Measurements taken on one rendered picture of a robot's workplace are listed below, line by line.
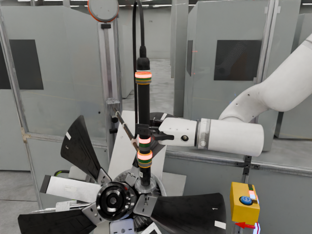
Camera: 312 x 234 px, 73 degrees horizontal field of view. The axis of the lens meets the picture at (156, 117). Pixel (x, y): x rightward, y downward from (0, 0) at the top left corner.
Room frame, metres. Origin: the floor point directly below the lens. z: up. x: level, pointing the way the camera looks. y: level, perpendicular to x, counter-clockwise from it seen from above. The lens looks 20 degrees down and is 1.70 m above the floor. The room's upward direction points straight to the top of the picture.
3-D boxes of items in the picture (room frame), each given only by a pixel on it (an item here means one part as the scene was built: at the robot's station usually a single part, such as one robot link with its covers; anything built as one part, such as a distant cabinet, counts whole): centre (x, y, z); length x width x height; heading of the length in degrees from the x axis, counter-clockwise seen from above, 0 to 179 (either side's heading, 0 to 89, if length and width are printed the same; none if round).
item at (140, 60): (0.58, 0.03, 1.46); 0.04 x 0.04 x 0.46
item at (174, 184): (1.14, 0.00, 0.85); 0.36 x 0.24 x 0.03; 75
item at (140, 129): (0.54, 0.03, 1.47); 0.07 x 0.03 x 0.03; 75
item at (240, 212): (0.77, -0.39, 1.02); 0.16 x 0.10 x 0.11; 165
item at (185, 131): (0.55, -0.07, 1.47); 0.11 x 0.10 x 0.07; 75
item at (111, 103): (1.17, 0.25, 1.35); 0.10 x 0.07 x 0.09; 20
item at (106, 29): (1.21, 0.26, 1.48); 0.05 x 0.03 x 0.62; 110
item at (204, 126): (0.53, -0.13, 1.47); 0.09 x 0.03 x 0.08; 165
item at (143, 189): (0.59, 0.04, 1.31); 0.09 x 0.07 x 0.10; 20
